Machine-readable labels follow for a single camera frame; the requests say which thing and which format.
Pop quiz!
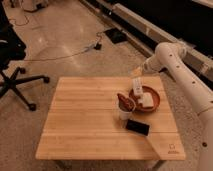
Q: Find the black office chair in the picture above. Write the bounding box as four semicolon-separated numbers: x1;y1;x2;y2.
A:
0;3;51;112

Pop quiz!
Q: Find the black floor cable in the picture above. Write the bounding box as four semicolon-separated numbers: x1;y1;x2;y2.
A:
8;16;104;63

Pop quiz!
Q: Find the black floor mat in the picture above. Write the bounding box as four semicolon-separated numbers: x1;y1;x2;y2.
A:
105;28;127;44

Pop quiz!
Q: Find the grey metal rail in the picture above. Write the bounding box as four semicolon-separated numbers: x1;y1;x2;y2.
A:
80;0;213;84

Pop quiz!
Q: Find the wooden table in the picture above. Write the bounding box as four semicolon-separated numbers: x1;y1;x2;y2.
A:
36;77;186;160

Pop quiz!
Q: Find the black power adapter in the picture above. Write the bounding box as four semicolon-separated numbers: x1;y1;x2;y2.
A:
94;43;102;50

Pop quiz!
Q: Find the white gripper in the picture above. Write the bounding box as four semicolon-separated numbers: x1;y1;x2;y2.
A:
130;67;143;94

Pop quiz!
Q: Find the white cup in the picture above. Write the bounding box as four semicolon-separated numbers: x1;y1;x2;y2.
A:
117;101;135;120

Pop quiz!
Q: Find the brown snack in cup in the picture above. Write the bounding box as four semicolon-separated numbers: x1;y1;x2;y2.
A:
117;93;134;111

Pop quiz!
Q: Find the orange ceramic bowl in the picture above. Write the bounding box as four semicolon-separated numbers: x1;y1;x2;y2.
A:
129;86;160;112

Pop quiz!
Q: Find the black smartphone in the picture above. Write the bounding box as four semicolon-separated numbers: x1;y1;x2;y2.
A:
126;120;150;136

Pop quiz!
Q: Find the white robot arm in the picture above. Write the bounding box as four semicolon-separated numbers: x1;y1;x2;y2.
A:
131;42;213;171

